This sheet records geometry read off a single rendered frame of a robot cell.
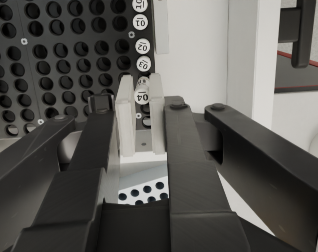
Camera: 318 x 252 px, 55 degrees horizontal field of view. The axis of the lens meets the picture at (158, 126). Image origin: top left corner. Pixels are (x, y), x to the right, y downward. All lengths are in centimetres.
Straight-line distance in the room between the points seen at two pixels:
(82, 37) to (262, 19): 15
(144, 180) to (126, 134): 29
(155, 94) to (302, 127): 36
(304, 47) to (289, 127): 21
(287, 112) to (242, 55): 20
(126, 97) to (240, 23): 17
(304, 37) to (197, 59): 11
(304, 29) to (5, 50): 25
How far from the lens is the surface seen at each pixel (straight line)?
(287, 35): 29
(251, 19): 27
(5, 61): 30
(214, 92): 35
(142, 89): 21
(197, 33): 34
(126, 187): 44
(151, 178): 44
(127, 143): 15
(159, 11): 32
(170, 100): 17
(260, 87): 27
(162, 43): 33
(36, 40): 29
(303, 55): 29
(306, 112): 49
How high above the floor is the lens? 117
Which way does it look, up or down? 70 degrees down
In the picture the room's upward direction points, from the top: 176 degrees clockwise
